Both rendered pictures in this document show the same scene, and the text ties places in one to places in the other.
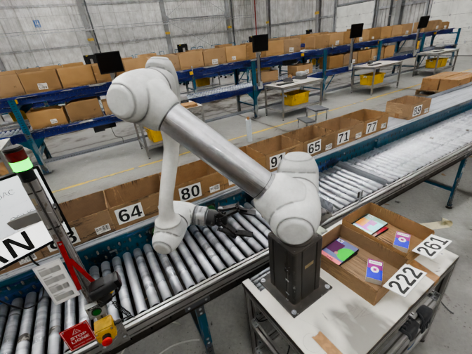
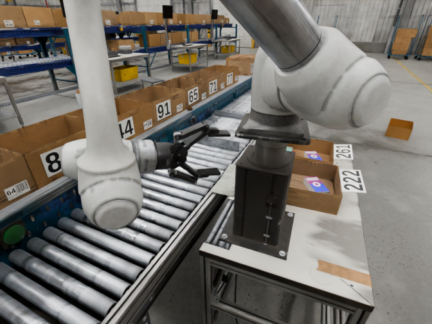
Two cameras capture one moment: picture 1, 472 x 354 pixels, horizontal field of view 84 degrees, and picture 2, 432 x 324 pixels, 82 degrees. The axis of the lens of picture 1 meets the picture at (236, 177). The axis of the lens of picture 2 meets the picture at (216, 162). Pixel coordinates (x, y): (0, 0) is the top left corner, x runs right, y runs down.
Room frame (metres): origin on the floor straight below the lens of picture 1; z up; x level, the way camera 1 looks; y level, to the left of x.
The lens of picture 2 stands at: (0.41, 0.38, 1.49)
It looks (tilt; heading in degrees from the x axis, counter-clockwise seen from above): 30 degrees down; 322
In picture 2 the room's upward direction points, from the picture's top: straight up
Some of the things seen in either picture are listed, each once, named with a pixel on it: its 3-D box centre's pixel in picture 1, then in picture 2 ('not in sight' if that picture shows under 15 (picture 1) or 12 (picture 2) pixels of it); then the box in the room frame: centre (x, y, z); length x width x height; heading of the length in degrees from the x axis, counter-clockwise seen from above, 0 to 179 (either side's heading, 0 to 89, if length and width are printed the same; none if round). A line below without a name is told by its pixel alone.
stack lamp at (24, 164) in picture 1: (18, 159); not in sight; (0.77, 0.65, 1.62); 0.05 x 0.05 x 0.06
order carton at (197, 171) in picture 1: (191, 181); (53, 146); (1.74, 0.34, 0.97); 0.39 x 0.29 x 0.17; 117
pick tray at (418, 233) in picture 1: (384, 231); (297, 153); (1.16, -0.83, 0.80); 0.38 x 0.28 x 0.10; 29
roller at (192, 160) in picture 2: not in sight; (191, 161); (1.58, -0.34, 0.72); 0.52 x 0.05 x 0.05; 27
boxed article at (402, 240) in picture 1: (401, 241); (313, 158); (1.09, -0.89, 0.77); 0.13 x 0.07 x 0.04; 142
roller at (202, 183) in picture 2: (264, 220); (175, 176); (1.49, -0.16, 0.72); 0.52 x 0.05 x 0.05; 27
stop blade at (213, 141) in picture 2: (308, 194); (208, 141); (1.68, -0.54, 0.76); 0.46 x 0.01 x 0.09; 27
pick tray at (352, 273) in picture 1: (355, 259); (296, 180); (0.98, -0.57, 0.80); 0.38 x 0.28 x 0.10; 32
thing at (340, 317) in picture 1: (350, 270); (294, 195); (0.96, -0.55, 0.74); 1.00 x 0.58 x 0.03; 120
